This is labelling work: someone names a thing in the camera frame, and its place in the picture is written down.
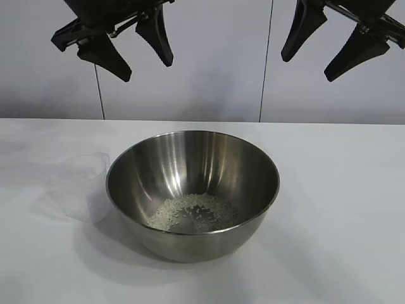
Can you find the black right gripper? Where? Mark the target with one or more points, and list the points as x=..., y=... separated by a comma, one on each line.
x=370, y=12

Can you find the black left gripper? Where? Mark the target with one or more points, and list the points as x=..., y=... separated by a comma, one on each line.
x=101, y=16

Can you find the stainless steel mixing bowl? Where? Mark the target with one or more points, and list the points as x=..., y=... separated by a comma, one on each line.
x=177, y=177

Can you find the clear plastic measuring cup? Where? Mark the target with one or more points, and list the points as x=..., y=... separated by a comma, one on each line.
x=82, y=190

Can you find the white rice grains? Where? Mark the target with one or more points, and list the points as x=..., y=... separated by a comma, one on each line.
x=196, y=206

